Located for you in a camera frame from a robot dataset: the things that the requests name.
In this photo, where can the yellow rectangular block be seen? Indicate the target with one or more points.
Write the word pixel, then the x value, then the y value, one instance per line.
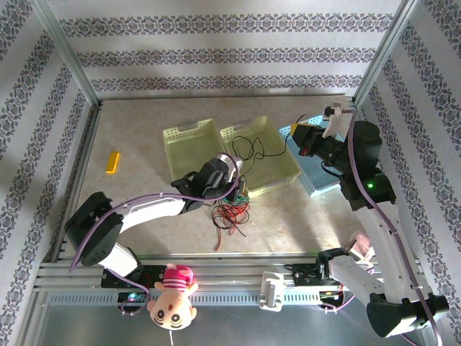
pixel 112 163

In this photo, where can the aluminium frame post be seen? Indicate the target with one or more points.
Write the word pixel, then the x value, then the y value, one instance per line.
pixel 67 54
pixel 382 54

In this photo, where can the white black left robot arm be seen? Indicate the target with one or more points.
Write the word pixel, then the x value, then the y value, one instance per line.
pixel 151 207

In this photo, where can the light blue perforated basket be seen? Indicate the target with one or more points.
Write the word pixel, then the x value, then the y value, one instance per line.
pixel 317 180

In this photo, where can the aluminium extrusion rail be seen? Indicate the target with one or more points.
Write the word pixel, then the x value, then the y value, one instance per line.
pixel 76 180
pixel 223 268

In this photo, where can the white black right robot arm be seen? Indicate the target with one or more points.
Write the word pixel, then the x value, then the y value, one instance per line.
pixel 381 223

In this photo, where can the plush doll with pink hat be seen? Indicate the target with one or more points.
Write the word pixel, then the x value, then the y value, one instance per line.
pixel 171 306

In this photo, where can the pale yellow perforated basket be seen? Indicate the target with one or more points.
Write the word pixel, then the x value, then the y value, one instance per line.
pixel 270 169
pixel 187 147

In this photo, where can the white plastic bracket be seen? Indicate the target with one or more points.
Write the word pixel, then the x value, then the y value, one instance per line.
pixel 272 292

